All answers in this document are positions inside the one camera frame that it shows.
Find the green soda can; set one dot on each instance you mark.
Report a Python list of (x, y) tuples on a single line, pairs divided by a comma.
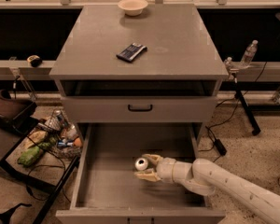
[(141, 164)]

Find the grey drawer cabinet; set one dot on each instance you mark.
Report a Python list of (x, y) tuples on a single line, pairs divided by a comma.
[(181, 59)]

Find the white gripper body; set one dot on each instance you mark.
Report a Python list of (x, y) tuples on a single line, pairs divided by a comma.
[(165, 169)]

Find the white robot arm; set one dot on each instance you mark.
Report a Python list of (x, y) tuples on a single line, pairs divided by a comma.
[(203, 177)]

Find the closed grey top drawer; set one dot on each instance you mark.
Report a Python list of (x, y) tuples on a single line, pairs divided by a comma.
[(115, 109)]

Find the dark brown chair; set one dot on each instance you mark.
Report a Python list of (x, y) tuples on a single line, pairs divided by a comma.
[(14, 112)]

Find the green snack bag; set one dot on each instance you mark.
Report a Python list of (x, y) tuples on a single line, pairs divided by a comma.
[(34, 150)]

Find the black power adapter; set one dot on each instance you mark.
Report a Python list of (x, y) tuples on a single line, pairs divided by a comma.
[(220, 148)]

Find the clear plastic water bottle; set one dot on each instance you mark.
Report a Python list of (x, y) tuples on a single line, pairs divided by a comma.
[(249, 54)]

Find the yellow black tape measure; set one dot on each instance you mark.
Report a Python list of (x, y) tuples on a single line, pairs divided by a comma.
[(34, 61)]

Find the silver can in basket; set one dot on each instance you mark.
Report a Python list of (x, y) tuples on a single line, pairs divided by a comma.
[(58, 114)]

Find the open grey middle drawer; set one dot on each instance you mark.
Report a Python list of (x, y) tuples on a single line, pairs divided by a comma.
[(107, 191)]

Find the black drawer handle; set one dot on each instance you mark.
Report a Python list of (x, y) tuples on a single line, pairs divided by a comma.
[(140, 108)]

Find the beige snack bag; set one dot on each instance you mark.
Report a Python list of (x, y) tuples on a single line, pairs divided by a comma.
[(35, 138)]

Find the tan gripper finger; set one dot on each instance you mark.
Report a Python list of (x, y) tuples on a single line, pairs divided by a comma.
[(154, 159), (148, 175)]

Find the black tripod stand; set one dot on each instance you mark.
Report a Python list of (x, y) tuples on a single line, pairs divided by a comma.
[(233, 72)]

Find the white paper bowl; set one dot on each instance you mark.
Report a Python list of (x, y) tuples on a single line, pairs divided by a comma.
[(132, 7)]

